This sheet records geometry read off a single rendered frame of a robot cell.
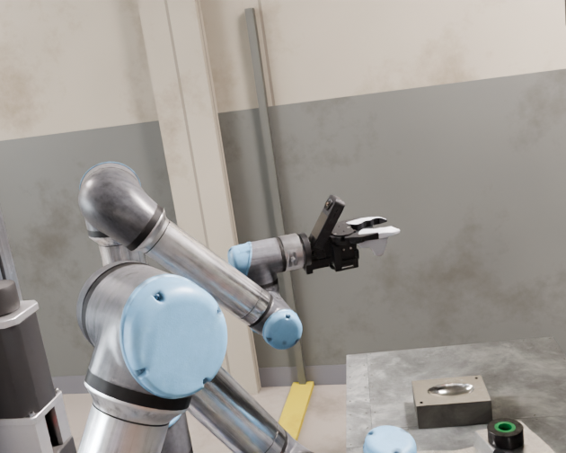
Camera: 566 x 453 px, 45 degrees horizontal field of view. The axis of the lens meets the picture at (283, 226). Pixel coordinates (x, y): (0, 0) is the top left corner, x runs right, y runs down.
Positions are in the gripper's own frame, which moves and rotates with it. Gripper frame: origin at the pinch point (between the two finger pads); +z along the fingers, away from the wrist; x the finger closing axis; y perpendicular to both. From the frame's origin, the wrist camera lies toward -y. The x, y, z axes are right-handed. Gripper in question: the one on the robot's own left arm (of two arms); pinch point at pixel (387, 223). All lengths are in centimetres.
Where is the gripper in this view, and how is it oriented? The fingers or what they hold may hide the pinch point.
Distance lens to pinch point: 150.3
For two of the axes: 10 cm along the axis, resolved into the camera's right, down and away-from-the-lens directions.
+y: 1.0, 9.3, 3.6
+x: 2.7, 3.3, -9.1
